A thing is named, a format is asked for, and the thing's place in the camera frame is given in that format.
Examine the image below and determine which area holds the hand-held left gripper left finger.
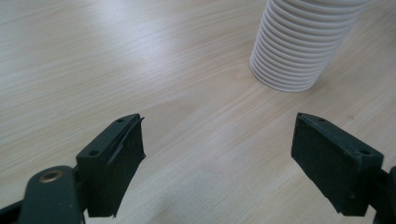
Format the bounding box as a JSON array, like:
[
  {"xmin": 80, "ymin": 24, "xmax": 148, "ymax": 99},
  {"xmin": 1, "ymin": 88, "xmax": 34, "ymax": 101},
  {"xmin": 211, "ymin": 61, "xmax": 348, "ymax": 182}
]
[{"xmin": 76, "ymin": 113, "xmax": 147, "ymax": 218}]

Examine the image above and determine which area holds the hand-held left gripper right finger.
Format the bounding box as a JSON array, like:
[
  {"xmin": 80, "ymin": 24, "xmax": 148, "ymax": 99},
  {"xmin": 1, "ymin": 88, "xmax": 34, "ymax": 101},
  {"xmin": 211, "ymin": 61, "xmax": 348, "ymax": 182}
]
[{"xmin": 290, "ymin": 112, "xmax": 385, "ymax": 217}]

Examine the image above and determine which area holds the stack of white paper cups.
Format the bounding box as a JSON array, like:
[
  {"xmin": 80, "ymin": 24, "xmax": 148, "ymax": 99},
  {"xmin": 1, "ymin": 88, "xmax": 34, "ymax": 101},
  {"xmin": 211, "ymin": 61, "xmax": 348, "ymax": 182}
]
[{"xmin": 248, "ymin": 0, "xmax": 368, "ymax": 93}]

